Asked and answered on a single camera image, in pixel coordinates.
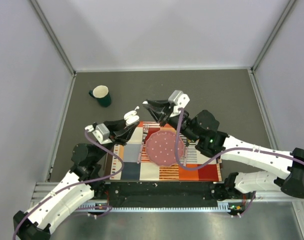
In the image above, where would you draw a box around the aluminium frame post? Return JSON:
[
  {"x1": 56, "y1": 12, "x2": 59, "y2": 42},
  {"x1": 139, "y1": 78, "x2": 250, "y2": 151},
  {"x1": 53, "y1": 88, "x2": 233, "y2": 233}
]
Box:
[
  {"x1": 250, "y1": 0, "x2": 297, "y2": 74},
  {"x1": 28, "y1": 0, "x2": 76, "y2": 76}
]

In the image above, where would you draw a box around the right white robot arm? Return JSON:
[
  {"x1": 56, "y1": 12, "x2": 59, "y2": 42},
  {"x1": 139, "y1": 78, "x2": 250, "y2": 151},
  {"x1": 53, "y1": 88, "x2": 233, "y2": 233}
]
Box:
[{"x1": 143, "y1": 100, "x2": 304, "y2": 199}]

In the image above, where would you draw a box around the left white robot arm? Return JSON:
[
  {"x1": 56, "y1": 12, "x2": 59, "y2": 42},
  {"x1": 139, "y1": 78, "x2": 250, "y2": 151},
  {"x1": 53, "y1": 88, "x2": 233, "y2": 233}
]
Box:
[{"x1": 12, "y1": 116, "x2": 139, "y2": 240}]

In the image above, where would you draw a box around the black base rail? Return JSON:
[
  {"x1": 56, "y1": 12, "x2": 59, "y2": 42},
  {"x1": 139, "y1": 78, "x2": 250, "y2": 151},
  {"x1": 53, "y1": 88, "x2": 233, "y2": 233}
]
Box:
[{"x1": 31, "y1": 180, "x2": 304, "y2": 213}]

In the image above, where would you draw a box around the colourful patchwork placemat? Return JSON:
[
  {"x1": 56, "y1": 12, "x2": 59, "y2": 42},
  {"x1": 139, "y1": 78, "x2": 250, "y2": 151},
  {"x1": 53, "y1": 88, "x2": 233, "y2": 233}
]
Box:
[{"x1": 104, "y1": 121, "x2": 222, "y2": 182}]

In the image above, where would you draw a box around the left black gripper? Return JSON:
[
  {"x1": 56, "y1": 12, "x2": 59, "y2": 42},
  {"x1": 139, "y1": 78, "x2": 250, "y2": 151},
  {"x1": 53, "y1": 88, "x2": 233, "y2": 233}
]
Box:
[{"x1": 93, "y1": 116, "x2": 140, "y2": 162}]

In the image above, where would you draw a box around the right aluminium frame post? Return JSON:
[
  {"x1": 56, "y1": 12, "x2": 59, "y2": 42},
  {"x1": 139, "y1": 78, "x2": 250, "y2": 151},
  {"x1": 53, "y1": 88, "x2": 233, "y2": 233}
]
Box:
[{"x1": 250, "y1": 0, "x2": 297, "y2": 74}]

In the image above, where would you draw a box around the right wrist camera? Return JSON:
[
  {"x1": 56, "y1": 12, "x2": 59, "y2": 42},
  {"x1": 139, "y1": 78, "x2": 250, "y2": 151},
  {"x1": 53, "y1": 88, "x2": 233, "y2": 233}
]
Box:
[{"x1": 168, "y1": 90, "x2": 190, "y2": 117}]

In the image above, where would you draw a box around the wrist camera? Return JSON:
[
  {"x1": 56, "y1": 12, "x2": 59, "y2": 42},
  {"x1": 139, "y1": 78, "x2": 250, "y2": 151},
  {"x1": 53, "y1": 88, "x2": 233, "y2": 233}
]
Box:
[
  {"x1": 168, "y1": 90, "x2": 190, "y2": 117},
  {"x1": 85, "y1": 122, "x2": 112, "y2": 145}
]

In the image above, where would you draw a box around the dark green mug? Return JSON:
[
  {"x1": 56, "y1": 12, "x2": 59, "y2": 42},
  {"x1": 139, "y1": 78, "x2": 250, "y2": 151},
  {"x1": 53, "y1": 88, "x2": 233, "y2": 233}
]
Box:
[{"x1": 89, "y1": 85, "x2": 112, "y2": 108}]

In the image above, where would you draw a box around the left aluminium frame post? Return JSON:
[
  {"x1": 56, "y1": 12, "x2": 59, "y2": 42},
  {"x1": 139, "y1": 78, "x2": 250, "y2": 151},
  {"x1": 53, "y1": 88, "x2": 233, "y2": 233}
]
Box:
[{"x1": 28, "y1": 0, "x2": 76, "y2": 76}]

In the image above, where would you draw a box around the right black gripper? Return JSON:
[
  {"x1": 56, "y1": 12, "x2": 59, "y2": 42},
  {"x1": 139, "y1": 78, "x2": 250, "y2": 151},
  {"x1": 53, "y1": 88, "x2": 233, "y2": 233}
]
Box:
[{"x1": 144, "y1": 99, "x2": 199, "y2": 143}]

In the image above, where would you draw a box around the pink dotted plate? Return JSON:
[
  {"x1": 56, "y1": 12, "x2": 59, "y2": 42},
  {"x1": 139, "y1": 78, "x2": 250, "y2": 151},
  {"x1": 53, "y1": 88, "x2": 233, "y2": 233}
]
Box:
[{"x1": 145, "y1": 130, "x2": 177, "y2": 167}]

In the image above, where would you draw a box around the pink handled fork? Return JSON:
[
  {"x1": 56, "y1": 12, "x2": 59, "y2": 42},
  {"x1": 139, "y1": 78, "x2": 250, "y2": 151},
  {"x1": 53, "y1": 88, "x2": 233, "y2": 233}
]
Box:
[{"x1": 137, "y1": 124, "x2": 149, "y2": 164}]

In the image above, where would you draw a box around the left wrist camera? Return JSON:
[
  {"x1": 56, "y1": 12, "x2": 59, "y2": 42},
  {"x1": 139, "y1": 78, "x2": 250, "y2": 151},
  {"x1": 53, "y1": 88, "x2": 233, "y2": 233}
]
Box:
[{"x1": 85, "y1": 122, "x2": 112, "y2": 145}]

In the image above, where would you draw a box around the pink handled knife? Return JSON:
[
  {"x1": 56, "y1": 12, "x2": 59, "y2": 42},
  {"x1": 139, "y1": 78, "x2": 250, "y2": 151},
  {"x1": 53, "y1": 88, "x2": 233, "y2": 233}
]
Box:
[{"x1": 183, "y1": 139, "x2": 190, "y2": 166}]

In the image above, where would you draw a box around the white charging case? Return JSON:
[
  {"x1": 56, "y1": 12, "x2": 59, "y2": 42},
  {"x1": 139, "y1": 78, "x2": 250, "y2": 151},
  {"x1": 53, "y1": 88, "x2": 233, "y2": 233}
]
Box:
[{"x1": 124, "y1": 110, "x2": 140, "y2": 126}]

